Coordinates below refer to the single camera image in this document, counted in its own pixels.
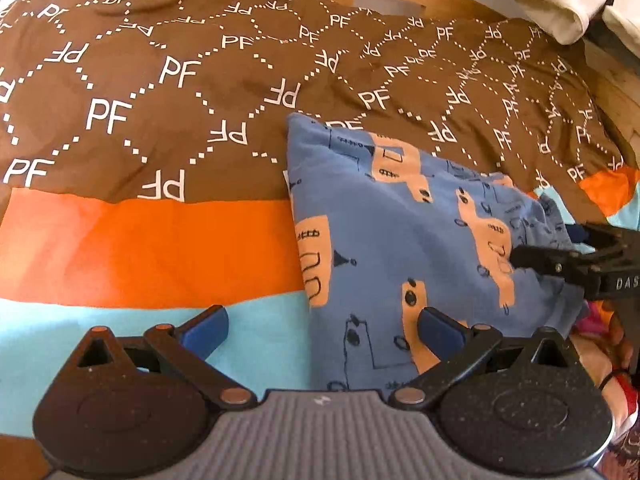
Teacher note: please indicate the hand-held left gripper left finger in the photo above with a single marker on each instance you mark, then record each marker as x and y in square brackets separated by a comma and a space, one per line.
[205, 332]

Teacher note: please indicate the beige hanging cloth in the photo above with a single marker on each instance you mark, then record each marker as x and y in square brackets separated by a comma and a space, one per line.
[555, 0]
[625, 22]

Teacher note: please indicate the blue pants with orange print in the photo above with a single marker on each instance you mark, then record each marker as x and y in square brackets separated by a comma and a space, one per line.
[400, 240]

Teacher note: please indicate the black wristband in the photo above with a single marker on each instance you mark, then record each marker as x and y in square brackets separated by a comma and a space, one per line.
[614, 376]

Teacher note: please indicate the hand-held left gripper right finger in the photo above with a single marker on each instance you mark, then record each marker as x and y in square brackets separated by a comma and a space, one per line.
[440, 332]

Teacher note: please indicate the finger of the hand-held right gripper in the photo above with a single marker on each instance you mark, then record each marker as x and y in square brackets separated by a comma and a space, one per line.
[540, 259]
[600, 236]

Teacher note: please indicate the person's right forearm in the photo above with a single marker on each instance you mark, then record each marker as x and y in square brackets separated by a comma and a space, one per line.
[590, 360]

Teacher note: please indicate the brown printed blanket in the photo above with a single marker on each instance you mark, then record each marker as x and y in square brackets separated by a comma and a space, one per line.
[150, 110]

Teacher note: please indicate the person's right hand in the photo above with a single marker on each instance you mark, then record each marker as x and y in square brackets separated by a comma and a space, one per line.
[620, 340]

